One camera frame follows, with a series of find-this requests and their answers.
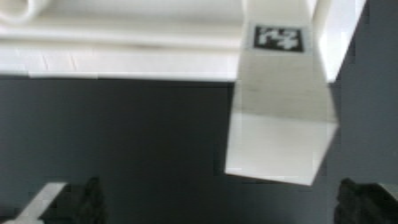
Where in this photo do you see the white L-shaped guide fence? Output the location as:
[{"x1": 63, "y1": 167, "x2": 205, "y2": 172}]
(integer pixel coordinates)
[{"x1": 0, "y1": 0, "x2": 365, "y2": 81}]

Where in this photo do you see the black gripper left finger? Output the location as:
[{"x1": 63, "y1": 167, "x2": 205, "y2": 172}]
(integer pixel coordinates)
[{"x1": 0, "y1": 177, "x2": 106, "y2": 224}]

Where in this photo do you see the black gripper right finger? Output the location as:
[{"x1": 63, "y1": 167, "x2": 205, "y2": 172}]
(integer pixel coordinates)
[{"x1": 333, "y1": 178, "x2": 398, "y2": 224}]

